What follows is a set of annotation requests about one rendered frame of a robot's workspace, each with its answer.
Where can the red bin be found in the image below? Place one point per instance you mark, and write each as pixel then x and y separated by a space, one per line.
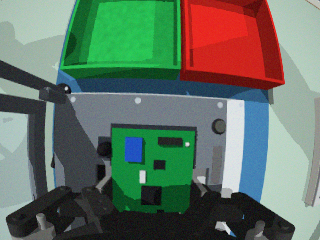
pixel 230 35

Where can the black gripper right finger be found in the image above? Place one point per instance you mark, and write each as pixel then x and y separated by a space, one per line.
pixel 259 222

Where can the green bin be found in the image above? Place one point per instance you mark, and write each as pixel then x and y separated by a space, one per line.
pixel 138 33

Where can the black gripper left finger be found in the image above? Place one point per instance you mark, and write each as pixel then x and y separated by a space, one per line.
pixel 39 219

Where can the green circuit board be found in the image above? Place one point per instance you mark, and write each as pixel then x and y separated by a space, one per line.
pixel 152 169

